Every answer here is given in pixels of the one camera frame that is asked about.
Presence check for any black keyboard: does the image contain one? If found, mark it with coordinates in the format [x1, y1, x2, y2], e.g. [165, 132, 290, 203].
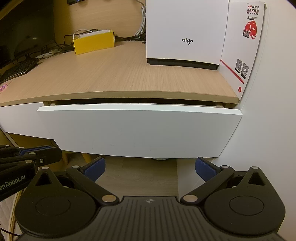
[0, 58, 39, 84]

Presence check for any white power strip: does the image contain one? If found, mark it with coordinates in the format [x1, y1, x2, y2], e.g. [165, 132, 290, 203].
[35, 47, 63, 59]

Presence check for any white cable bundle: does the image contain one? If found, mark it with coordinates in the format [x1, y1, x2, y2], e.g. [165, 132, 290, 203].
[135, 0, 147, 42]

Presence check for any black cable bundle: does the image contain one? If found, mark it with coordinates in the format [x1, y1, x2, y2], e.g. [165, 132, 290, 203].
[114, 34, 147, 42]

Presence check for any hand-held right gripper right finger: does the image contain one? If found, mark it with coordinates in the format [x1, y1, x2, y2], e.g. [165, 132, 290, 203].
[180, 157, 269, 207]

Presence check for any black monitor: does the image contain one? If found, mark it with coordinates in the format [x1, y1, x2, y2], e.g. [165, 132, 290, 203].
[0, 0, 56, 70]

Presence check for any white desk drawer front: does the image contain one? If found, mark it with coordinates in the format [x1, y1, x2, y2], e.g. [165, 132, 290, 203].
[0, 102, 56, 140]

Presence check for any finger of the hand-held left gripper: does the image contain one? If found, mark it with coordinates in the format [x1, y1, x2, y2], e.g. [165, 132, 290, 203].
[0, 147, 62, 171]
[0, 145, 53, 156]

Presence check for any white printed board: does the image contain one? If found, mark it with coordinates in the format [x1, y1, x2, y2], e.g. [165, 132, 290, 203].
[220, 1, 266, 100]

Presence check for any white looped cable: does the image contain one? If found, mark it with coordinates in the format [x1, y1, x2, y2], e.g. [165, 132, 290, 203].
[73, 29, 93, 40]

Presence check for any wide white drawer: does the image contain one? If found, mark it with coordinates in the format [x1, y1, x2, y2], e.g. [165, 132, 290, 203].
[36, 98, 243, 158]

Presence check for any thin black cable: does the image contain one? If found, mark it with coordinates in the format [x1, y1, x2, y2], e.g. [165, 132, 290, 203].
[0, 228, 20, 237]

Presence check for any white computer case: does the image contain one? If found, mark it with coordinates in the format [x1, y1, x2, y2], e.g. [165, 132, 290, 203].
[146, 0, 229, 70]

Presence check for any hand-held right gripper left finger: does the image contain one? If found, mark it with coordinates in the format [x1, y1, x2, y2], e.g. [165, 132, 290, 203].
[31, 156, 119, 207]

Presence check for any yellow box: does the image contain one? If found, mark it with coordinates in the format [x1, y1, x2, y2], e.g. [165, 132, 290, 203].
[72, 29, 115, 55]

